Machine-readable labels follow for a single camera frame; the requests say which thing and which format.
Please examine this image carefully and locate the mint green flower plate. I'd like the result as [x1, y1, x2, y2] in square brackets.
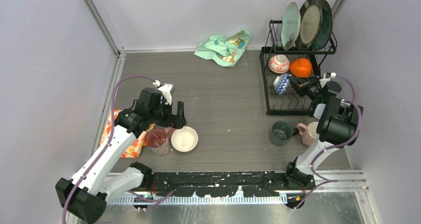
[280, 2, 301, 51]

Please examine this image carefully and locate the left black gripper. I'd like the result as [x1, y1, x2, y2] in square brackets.
[149, 99, 186, 129]

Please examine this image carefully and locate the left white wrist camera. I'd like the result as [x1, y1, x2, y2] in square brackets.
[152, 80, 175, 105]

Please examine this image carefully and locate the pale pink mug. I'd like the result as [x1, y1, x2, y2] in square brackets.
[296, 122, 318, 147]

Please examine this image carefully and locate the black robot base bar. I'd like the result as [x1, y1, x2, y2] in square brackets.
[133, 171, 315, 197]

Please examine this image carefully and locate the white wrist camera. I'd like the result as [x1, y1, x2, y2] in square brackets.
[319, 72, 337, 88]
[152, 80, 175, 105]

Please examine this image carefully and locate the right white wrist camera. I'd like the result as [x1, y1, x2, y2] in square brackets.
[319, 72, 337, 88]

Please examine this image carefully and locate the dark blue floral plate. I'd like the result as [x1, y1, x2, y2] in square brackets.
[311, 0, 333, 50]

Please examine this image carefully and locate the mint green cartoon cloth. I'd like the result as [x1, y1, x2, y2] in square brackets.
[194, 30, 251, 67]

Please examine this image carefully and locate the black rimmed cream plate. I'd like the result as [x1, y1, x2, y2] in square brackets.
[296, 0, 322, 50]

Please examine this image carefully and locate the white ceramic bowl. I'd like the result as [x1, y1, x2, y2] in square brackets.
[171, 126, 199, 152]

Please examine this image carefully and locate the orange floral cloth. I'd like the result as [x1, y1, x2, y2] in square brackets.
[98, 109, 155, 158]

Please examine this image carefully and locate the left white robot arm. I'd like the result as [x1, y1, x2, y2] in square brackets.
[55, 83, 187, 224]

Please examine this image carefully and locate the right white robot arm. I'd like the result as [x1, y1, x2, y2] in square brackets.
[283, 76, 363, 190]

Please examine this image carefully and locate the white bowl orange outside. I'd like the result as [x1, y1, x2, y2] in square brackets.
[289, 58, 313, 78]

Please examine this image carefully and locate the dark green mug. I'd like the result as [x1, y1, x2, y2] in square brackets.
[269, 121, 299, 146]

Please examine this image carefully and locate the pink glass mug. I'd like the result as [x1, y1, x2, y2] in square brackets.
[145, 127, 175, 156]

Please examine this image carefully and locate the black wire dish rack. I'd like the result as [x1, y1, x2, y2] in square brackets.
[259, 20, 337, 116]

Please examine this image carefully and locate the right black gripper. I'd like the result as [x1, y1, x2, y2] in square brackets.
[288, 75, 322, 102]

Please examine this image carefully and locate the orange coral pattern bowl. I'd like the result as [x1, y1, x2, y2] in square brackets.
[268, 54, 290, 74]

